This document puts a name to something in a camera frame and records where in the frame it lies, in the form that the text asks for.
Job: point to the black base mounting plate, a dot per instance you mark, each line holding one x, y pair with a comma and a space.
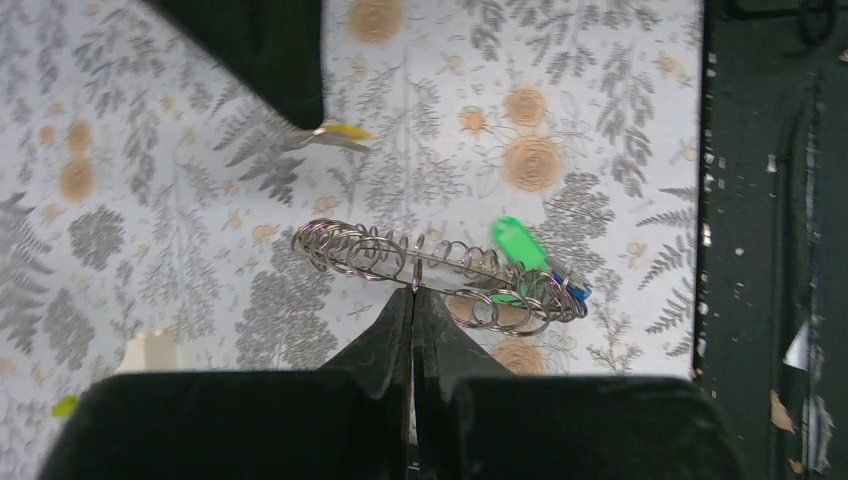
771, 298

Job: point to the yellow key tag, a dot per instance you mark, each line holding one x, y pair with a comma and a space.
344, 136

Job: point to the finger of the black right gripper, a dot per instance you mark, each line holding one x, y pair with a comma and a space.
273, 46

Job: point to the floral patterned table mat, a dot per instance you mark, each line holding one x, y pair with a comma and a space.
144, 189

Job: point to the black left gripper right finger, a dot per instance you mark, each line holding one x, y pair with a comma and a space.
445, 359

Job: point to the white wooden block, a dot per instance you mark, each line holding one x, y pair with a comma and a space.
149, 351

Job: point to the green key tag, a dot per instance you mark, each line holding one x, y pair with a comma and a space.
527, 261

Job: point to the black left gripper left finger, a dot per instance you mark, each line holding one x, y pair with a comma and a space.
379, 363

